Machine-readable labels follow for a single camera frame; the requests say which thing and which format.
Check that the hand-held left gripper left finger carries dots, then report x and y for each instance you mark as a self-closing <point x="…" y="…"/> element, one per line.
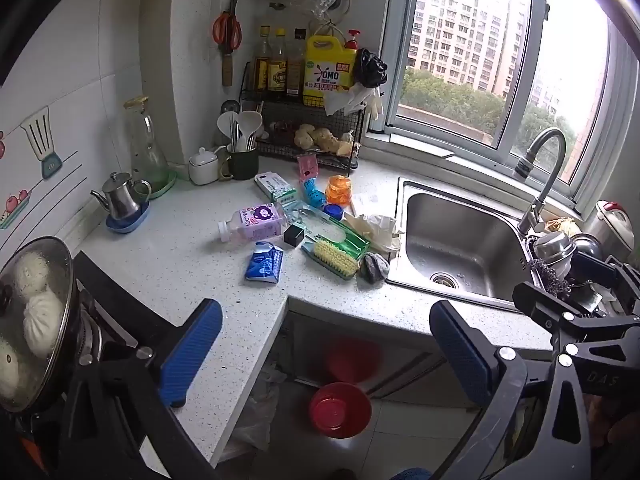
<point x="192" y="355"/>

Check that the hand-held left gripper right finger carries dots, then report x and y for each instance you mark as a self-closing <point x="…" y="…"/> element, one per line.
<point x="457" y="355"/>

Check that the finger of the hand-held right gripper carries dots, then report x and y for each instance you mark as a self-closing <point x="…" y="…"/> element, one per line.
<point x="595" y="267"/>
<point x="537" y="300"/>

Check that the blue and white pouch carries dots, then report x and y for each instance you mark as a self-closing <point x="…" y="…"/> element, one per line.
<point x="264" y="262"/>

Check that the grey cloth pad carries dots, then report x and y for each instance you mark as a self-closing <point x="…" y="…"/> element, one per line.
<point x="375" y="267"/>

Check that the purple label drink bottle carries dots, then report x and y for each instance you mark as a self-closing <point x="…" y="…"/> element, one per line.
<point x="255" y="222"/>

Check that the small black box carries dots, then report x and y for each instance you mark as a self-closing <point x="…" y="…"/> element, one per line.
<point x="294" y="235"/>

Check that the yellow bristle scrub brush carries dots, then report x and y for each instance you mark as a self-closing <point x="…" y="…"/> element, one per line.
<point x="332" y="255"/>

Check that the green toothbrush package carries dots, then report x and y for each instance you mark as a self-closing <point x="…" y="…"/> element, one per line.
<point x="320" y="225"/>

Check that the white and green medicine box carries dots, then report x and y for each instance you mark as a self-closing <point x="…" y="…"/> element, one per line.
<point x="272" y="185"/>

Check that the orange jelly cup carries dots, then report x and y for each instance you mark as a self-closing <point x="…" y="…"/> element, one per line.
<point x="339" y="190"/>

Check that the pink and blue plastic wrapper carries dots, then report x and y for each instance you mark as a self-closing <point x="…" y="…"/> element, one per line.
<point x="307" y="167"/>

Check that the dark steel bowl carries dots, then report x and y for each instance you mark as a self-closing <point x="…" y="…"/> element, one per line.
<point x="587" y="245"/>

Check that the steel wool scrubber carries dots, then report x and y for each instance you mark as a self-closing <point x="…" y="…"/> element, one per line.
<point x="555" y="277"/>

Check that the white appliance with red button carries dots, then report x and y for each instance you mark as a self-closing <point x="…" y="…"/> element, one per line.
<point x="612" y="230"/>

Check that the yellow dishcloth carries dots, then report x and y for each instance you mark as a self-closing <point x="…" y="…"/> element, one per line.
<point x="562" y="225"/>

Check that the translucent floor plastic bag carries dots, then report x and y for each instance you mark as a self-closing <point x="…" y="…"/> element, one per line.
<point x="255" y="410"/>

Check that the steel kitchen faucet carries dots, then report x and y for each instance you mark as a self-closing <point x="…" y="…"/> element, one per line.
<point x="545" y="190"/>

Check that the black gas stove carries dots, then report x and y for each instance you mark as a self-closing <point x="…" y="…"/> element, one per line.
<point x="115" y="290"/>

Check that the stainless steel sink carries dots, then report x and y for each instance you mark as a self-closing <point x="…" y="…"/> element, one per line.
<point x="450" y="240"/>

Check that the red plastic basin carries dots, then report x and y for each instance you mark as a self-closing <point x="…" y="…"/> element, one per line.
<point x="340" y="410"/>

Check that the white steamed bun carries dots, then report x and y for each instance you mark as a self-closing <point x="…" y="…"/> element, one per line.
<point x="10" y="367"/>
<point x="30" y="270"/>
<point x="44" y="325"/>

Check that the steel pot with glass lid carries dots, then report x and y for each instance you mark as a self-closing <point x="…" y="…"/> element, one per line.
<point x="60" y="260"/>

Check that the small steel teapot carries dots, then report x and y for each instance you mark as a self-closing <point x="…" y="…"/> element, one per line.
<point x="122" y="200"/>

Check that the white paper slip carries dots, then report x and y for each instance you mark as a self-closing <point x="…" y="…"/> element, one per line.
<point x="370" y="202"/>

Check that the white ceramic lidded jar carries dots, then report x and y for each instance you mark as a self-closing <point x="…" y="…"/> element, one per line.
<point x="202" y="170"/>

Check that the blue bottle cap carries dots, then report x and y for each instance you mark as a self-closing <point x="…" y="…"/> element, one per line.
<point x="333" y="211"/>

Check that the dark green utensil mug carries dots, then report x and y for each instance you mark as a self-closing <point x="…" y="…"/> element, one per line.
<point x="245" y="165"/>

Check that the glass carafe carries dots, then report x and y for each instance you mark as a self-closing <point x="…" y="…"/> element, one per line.
<point x="147" y="155"/>

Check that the green trees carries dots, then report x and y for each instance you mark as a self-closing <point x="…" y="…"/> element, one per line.
<point x="450" y="100"/>

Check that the garlic bulb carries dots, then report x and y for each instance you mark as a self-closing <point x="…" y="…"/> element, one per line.
<point x="262" y="134"/>
<point x="347" y="136"/>

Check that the white rice paddle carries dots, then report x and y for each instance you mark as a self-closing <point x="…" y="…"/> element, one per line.
<point x="226" y="125"/>

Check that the white plastic spoon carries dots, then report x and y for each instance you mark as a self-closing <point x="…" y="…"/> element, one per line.
<point x="250" y="122"/>

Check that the ginger root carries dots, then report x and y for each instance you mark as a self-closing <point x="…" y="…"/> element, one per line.
<point x="304" y="136"/>
<point x="330" y="141"/>

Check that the dark red dried food bag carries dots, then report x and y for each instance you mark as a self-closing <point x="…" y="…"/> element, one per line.
<point x="282" y="126"/>

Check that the steel ladle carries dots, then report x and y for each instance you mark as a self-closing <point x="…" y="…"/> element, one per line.
<point x="230" y="106"/>

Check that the white rubber gloves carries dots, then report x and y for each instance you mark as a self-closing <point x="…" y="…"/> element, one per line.
<point x="372" y="102"/>

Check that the apartment building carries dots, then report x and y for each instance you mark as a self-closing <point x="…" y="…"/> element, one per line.
<point x="465" y="20"/>

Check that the black plastic bag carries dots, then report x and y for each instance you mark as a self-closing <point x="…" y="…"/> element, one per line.
<point x="371" y="67"/>

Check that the dark sauce bottle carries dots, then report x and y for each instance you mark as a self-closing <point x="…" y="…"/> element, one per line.
<point x="296" y="67"/>

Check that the yellow detergent jug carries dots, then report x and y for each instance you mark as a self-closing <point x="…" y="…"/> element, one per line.
<point x="322" y="60"/>

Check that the grey window frame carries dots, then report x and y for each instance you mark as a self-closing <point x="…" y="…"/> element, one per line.
<point x="430" y="142"/>

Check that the fruit wall sticker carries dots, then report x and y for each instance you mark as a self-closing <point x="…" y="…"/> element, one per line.
<point x="12" y="205"/>

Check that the spatula wall sticker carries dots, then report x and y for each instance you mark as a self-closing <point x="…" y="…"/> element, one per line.
<point x="42" y="140"/>

